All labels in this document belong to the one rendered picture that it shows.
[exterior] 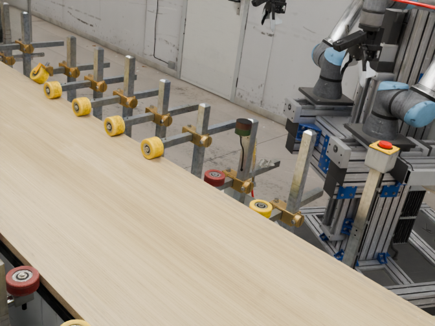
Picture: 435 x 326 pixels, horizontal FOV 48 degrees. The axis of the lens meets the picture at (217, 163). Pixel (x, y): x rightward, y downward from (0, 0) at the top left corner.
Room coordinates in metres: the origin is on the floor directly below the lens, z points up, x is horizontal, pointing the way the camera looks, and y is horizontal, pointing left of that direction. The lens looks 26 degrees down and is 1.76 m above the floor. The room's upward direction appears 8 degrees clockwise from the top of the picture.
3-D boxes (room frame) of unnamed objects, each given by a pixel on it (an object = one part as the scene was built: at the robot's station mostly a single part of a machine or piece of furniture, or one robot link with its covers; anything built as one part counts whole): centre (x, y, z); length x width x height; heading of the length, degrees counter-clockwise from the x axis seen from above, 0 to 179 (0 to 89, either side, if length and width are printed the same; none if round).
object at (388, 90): (1.98, -0.68, 1.21); 0.13 x 0.12 x 0.14; 27
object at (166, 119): (2.04, 0.29, 0.95); 0.13 x 0.06 x 0.05; 50
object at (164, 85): (2.02, 0.28, 0.89); 0.03 x 0.03 x 0.48; 50
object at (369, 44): (1.72, -0.45, 1.46); 0.09 x 0.08 x 0.12; 110
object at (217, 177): (1.63, 0.00, 0.85); 0.08 x 0.08 x 0.11
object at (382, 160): (1.37, -0.50, 1.18); 0.07 x 0.07 x 0.08; 50
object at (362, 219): (1.37, -0.50, 0.93); 0.05 x 0.04 x 0.45; 50
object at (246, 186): (1.71, -0.09, 0.85); 0.13 x 0.06 x 0.05; 50
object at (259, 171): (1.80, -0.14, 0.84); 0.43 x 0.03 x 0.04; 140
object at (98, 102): (2.22, 0.49, 0.95); 0.50 x 0.04 x 0.04; 140
